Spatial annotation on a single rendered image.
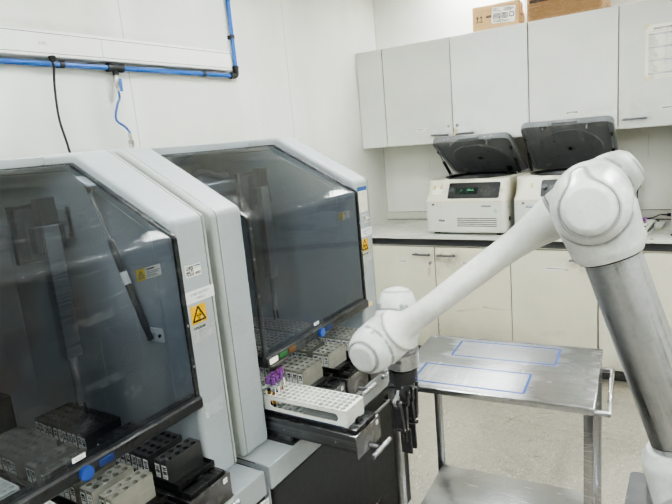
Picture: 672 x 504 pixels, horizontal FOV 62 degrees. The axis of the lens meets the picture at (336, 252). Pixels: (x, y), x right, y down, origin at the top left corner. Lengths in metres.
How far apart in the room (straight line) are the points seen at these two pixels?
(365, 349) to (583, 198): 0.54
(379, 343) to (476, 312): 2.70
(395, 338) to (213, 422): 0.57
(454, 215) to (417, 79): 1.02
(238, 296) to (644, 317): 0.98
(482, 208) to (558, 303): 0.75
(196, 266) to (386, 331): 0.51
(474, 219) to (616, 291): 2.70
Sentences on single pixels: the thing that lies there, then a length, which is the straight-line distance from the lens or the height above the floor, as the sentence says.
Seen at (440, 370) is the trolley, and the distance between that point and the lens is 1.92.
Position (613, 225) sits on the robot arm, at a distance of 1.04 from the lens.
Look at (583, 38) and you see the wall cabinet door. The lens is 3.88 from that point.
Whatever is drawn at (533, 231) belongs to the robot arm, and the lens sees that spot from 1.28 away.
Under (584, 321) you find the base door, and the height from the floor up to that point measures 0.38.
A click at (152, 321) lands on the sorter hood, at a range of 1.36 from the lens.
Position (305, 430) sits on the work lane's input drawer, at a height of 0.79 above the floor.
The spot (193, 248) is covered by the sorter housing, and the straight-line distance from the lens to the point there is 1.44.
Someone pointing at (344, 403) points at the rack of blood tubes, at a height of 0.87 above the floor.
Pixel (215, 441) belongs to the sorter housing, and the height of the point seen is 0.84.
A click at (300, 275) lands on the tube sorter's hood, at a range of 1.77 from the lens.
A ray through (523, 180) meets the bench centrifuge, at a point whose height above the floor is 1.24.
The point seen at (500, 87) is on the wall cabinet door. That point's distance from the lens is 3.97.
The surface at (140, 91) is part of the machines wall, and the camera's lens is 2.83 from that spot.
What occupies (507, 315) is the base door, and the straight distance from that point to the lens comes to 3.86.
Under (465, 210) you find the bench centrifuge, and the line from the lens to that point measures 3.78.
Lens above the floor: 1.59
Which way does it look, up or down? 11 degrees down
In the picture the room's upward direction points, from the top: 5 degrees counter-clockwise
